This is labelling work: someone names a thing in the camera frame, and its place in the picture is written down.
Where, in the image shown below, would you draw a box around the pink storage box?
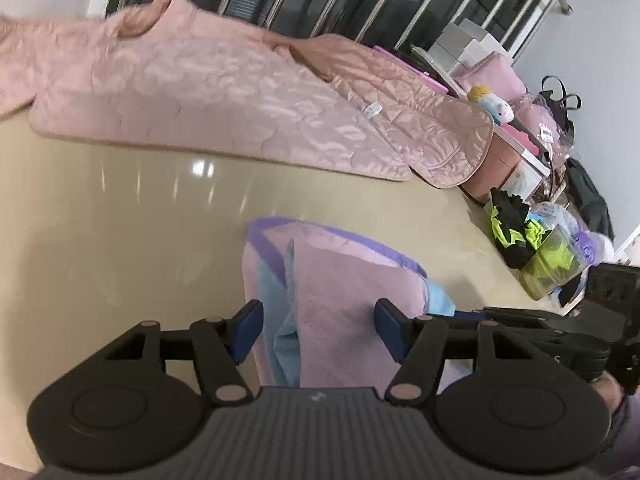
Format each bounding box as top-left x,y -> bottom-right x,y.
459,124 -> 552,206

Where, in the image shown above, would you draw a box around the metal window railing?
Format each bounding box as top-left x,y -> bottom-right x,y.
107,0 -> 573,61

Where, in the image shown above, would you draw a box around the small plush toy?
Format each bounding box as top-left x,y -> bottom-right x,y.
467,84 -> 516,126

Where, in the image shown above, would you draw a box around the black handbag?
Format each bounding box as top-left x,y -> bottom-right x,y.
539,75 -> 584,132

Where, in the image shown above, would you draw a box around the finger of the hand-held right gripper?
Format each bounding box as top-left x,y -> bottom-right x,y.
425,307 -> 571,342

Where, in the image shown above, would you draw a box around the pink item in plastic wrap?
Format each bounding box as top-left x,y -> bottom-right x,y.
519,96 -> 572,157

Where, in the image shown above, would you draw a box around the black and yellow gloves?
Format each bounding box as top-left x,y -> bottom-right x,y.
488,187 -> 535,270

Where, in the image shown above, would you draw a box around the dark window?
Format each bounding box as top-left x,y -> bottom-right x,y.
105,0 -> 551,58

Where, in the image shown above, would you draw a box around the pink and blue shirt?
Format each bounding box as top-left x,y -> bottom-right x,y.
241,216 -> 468,389

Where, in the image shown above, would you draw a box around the pink padded pouch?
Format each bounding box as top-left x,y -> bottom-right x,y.
456,52 -> 529,104

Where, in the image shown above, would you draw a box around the dark backpack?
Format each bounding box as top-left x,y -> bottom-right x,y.
564,157 -> 617,242

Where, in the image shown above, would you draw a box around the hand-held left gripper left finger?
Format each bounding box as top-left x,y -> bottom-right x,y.
95,300 -> 264,407

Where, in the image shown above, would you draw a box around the magenta flat box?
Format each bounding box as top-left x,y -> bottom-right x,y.
372,45 -> 451,94

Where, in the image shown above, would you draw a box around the pink quilted jacket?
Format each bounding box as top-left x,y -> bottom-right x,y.
0,0 -> 495,190

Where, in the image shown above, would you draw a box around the clear plastic jar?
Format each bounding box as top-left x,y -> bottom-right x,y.
518,224 -> 592,302

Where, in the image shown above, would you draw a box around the person's right forearm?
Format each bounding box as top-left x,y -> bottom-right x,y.
595,375 -> 640,480

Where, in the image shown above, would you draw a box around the stack of white boxes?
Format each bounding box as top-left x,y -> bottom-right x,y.
427,18 -> 512,74

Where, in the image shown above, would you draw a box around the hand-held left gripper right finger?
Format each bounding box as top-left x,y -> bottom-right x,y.
375,298 -> 546,407

